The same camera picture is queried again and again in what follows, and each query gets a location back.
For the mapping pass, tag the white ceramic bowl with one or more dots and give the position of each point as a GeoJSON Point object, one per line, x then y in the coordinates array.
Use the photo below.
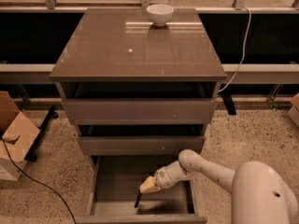
{"type": "Point", "coordinates": [160, 14]}

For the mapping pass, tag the grey drawer cabinet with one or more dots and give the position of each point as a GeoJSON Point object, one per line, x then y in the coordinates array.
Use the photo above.
{"type": "Point", "coordinates": [119, 54]}

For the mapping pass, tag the black rxbar chocolate bar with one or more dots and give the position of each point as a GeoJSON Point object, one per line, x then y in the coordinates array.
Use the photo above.
{"type": "Point", "coordinates": [138, 198]}

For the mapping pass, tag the cardboard box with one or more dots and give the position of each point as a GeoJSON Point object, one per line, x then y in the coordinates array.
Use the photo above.
{"type": "Point", "coordinates": [18, 134]}

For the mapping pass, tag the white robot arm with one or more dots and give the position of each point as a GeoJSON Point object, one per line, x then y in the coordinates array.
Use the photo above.
{"type": "Point", "coordinates": [259, 194]}

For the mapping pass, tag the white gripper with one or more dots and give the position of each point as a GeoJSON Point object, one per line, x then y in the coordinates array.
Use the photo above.
{"type": "Point", "coordinates": [162, 177]}

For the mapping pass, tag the bottom grey open drawer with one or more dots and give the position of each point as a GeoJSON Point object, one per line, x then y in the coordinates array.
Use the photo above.
{"type": "Point", "coordinates": [115, 186]}

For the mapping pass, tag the middle grey drawer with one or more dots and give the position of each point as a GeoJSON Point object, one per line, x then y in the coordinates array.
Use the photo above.
{"type": "Point", "coordinates": [139, 145]}

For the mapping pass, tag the black bracket right of cabinet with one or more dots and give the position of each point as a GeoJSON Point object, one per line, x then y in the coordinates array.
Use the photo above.
{"type": "Point", "coordinates": [228, 101]}

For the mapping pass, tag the top grey drawer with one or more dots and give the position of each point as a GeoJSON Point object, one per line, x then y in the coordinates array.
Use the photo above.
{"type": "Point", "coordinates": [139, 112]}

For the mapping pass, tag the black caster stand leg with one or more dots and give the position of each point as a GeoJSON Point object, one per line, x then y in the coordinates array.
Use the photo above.
{"type": "Point", "coordinates": [52, 114]}

